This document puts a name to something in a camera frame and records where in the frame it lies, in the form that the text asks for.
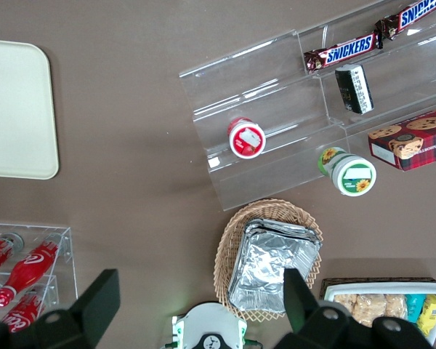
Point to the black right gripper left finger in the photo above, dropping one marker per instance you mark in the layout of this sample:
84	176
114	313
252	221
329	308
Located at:
94	301

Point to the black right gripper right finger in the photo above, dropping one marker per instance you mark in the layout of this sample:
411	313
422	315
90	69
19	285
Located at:
301	309

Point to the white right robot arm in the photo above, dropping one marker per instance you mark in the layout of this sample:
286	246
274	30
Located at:
210	323

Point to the white rectangular snack tray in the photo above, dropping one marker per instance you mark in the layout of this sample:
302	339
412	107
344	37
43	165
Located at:
385	289

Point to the light wicker basket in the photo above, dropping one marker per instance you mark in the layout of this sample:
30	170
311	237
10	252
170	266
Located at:
227	247

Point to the beige plastic serving tray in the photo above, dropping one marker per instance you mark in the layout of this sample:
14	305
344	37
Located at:
18	109

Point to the rice cracker pack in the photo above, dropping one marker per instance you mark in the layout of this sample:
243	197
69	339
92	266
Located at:
370	309
396	307
345	303

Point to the clear acrylic bottle rack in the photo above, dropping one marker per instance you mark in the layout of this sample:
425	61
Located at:
67	254

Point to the stack of foil containers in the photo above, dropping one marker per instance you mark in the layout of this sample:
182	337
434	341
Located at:
265	265

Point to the teal snack packet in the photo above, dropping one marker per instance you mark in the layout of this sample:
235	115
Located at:
416	305

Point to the yellow snack packet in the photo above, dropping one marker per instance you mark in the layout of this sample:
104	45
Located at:
431	314

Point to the green sunflower yogurt cup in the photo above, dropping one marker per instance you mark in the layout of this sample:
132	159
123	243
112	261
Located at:
352	176

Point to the red strawberry yogurt cup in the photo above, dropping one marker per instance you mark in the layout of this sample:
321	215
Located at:
247	140

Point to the red tartan cookie box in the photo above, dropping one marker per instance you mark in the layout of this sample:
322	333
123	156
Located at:
418	141

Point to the black carton with white label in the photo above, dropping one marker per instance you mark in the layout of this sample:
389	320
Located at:
354	89

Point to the clear acrylic stepped display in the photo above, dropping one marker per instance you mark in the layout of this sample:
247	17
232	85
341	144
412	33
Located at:
240	91

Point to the Snickers chocolate bar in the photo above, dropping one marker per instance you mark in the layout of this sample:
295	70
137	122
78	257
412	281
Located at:
414	14
349	51

